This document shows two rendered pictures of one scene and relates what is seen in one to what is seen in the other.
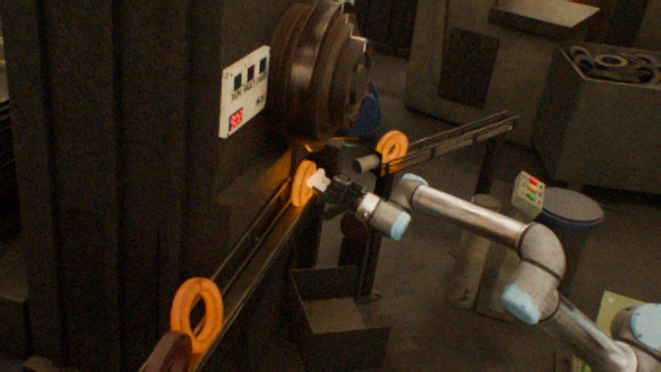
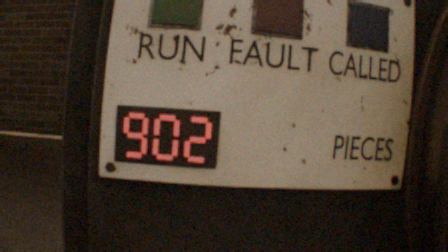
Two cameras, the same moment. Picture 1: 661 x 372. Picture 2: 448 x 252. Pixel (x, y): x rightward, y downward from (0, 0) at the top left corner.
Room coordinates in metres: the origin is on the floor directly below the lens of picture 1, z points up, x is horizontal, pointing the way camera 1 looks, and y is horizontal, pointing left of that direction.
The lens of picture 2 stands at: (1.44, -0.31, 1.20)
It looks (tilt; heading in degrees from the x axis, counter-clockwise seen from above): 8 degrees down; 66
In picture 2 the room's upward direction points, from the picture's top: 5 degrees clockwise
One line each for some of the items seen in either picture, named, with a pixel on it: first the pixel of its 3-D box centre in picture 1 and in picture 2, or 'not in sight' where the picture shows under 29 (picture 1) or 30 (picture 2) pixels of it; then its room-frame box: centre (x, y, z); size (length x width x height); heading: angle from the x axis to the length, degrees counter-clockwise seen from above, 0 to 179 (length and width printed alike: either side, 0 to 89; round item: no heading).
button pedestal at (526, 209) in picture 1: (513, 249); not in sight; (2.50, -0.83, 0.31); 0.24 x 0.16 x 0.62; 165
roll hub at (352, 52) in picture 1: (352, 83); not in sight; (2.00, -0.04, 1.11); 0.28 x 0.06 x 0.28; 165
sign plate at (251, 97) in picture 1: (246, 90); (271, 72); (1.73, 0.25, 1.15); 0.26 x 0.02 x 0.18; 165
